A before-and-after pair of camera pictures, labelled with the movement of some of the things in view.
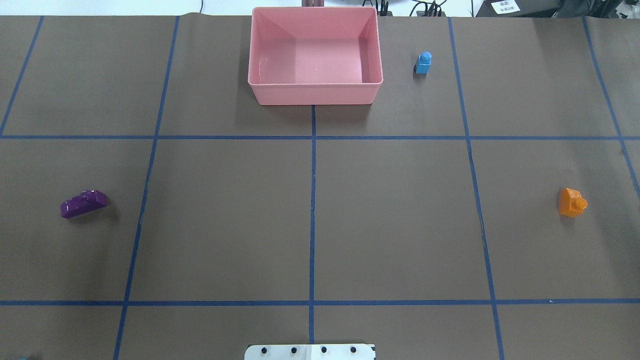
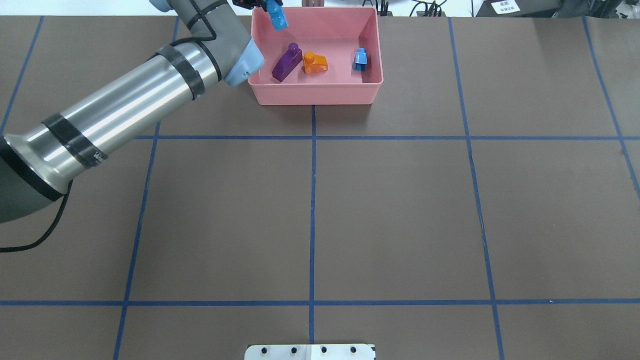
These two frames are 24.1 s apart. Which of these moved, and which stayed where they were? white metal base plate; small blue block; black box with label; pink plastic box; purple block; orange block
Moved: small blue block; purple block; orange block
Stayed: black box with label; white metal base plate; pink plastic box
